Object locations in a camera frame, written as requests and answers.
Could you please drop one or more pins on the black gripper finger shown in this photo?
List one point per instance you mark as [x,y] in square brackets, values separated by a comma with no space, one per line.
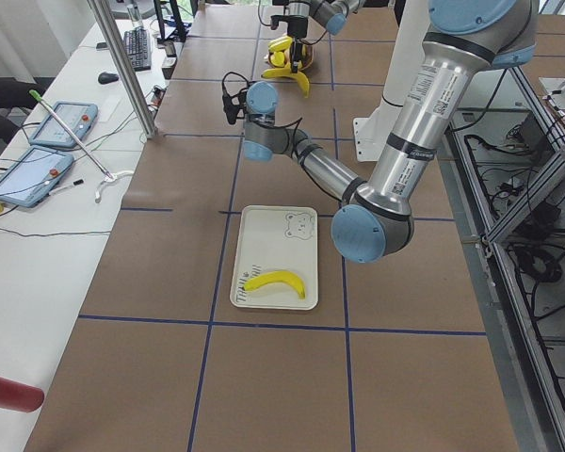
[295,54]

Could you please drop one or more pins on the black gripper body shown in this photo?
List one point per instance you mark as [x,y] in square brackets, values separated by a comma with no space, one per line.
[258,117]
[297,27]

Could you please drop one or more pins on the yellow banana moved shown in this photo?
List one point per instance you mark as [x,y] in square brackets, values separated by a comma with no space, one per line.
[299,77]
[279,276]

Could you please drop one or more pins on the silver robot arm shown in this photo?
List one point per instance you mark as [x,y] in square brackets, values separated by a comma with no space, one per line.
[462,38]
[332,16]

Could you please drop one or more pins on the yellow banana in basket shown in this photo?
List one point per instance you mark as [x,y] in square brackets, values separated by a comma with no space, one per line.
[280,44]
[278,59]

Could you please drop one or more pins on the brown wicker basket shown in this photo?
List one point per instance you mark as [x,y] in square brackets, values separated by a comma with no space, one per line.
[307,57]

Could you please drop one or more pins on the black keyboard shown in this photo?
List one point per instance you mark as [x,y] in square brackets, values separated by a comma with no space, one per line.
[137,46]

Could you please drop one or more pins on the black computer mouse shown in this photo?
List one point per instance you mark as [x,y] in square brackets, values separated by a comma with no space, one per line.
[105,78]

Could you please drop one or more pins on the white bear print tray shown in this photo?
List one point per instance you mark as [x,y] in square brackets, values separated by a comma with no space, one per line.
[276,238]

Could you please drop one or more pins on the near blue teach pendant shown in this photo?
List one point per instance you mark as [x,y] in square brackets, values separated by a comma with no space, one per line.
[28,181]

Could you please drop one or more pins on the brown paper table cover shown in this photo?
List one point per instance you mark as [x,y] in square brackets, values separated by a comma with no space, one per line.
[394,356]

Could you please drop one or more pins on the red cylinder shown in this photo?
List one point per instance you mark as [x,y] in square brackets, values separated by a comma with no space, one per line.
[19,397]

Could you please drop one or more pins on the white camera mast base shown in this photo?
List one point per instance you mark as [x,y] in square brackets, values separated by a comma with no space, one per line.
[370,133]

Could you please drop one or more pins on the aluminium frame post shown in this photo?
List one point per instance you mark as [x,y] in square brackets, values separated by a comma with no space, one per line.
[108,26]

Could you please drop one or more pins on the long metal rod green handle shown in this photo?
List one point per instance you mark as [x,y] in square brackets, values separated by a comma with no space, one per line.
[108,175]

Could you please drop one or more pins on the aluminium side frame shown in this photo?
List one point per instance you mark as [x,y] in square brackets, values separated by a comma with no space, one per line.
[503,157]

